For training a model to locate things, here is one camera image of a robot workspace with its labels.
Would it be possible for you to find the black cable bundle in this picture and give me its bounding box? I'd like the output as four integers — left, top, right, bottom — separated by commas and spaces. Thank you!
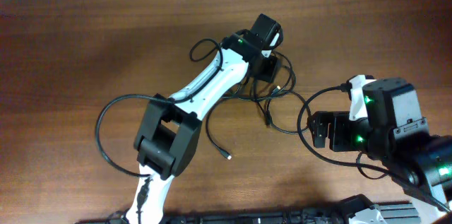
229, 49, 314, 136

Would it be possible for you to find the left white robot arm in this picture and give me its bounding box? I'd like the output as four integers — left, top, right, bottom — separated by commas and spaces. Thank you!
121, 14, 283, 223

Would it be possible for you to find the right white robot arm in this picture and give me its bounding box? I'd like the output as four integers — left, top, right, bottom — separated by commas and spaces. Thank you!
307, 75, 451, 223

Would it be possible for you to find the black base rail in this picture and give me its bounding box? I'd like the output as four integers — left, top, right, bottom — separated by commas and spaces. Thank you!
76, 209, 347, 224

